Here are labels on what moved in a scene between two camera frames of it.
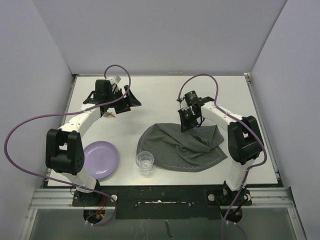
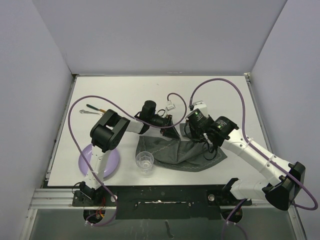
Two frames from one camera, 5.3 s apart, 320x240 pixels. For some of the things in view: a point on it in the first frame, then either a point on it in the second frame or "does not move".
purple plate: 101,159 does not move
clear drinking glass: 144,160 does not move
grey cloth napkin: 173,150 does not move
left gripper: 129,101 -> 171,132
